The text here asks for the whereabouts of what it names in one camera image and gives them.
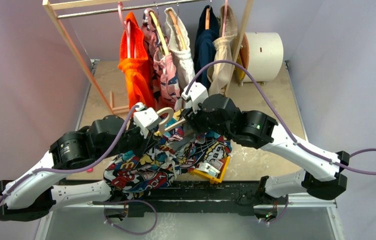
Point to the orange wooden hanger navy shorts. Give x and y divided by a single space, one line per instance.
207 18

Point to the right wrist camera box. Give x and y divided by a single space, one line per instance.
195 96

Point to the navy blue shorts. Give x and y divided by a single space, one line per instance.
204 50

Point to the colourful comic print shorts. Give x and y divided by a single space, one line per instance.
178 152

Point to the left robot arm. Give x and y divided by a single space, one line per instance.
37 192

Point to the pink patterned shorts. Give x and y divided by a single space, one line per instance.
164 80

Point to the yellow plastic bin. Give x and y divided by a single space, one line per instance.
212 180

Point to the pink hanger under orange shorts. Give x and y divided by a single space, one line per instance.
127 29

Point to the pink hanger under beige shorts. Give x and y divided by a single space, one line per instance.
223 22

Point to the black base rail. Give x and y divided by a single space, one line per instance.
245 198

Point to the white items in bin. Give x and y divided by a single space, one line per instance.
212 168

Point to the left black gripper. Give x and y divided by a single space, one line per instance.
146 144

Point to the white shorts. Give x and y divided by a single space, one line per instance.
182 59

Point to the beige shorts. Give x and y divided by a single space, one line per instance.
220 74

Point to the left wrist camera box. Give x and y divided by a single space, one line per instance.
145 118

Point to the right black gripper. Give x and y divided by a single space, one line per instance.
190 119

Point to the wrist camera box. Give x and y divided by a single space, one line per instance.
145 118
195 96

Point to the wooden clothes rack frame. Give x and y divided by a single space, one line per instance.
51 9

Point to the white cylindrical drum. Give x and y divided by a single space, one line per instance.
262 55

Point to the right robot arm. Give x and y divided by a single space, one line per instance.
320 176

